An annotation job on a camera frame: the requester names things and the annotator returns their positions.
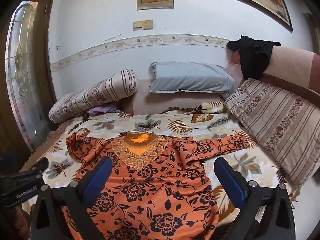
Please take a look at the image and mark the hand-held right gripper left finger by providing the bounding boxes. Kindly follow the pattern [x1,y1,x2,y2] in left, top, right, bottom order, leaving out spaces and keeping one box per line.
[29,156,113,240]

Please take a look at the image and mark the grey pillow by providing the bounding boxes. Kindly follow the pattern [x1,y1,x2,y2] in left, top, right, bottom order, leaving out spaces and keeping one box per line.
[148,62,235,98]

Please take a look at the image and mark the leaf print blanket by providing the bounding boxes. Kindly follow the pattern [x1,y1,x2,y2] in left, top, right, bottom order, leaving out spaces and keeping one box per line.
[21,102,300,240]

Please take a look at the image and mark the purple cloth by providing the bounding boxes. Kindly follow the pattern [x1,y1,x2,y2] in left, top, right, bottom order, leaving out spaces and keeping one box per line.
[86,105,118,117]

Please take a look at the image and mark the striped bolster pillow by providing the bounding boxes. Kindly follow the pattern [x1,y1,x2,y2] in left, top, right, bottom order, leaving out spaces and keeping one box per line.
[48,68,139,123]

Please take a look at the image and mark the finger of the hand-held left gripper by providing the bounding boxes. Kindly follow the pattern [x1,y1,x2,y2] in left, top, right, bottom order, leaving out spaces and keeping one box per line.
[21,158,49,178]

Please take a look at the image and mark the wooden door with glass panel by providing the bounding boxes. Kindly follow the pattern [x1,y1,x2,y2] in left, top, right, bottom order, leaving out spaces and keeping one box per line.
[0,0,59,155]

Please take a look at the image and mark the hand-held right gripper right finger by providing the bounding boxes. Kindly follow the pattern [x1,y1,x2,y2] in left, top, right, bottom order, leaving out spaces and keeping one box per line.
[214,157,296,240]

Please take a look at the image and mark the black garment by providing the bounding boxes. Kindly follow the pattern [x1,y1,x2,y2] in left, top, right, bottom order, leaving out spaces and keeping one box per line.
[226,35,282,81]

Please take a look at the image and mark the striped flat pillow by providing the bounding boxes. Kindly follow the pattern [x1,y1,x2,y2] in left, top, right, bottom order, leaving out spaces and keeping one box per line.
[224,78,320,187]

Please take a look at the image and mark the pink upholstered headboard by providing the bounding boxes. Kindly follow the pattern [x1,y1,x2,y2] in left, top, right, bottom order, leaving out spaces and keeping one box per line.
[117,45,320,115]

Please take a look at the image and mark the orange floral dress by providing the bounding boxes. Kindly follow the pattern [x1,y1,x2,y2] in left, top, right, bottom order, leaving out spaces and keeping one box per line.
[65,131,250,240]

